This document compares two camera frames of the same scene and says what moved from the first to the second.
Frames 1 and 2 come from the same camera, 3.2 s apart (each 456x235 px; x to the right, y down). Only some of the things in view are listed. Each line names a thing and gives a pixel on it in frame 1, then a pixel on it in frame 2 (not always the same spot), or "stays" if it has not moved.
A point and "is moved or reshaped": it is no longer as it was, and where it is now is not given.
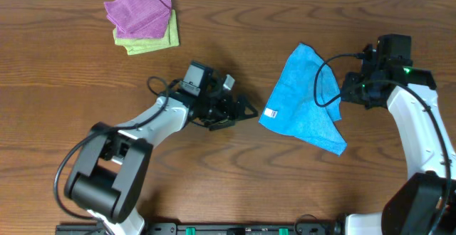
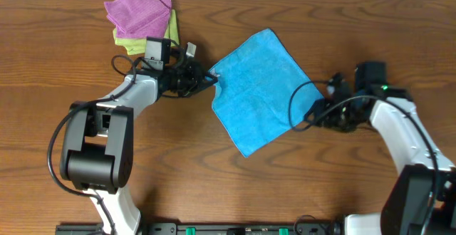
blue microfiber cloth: (291, 108) is moved or reshaped
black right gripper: (351, 89) → (326, 110)
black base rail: (299, 228) stays
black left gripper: (230, 107) → (197, 79)
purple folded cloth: (140, 13) stays
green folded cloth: (136, 45) stays
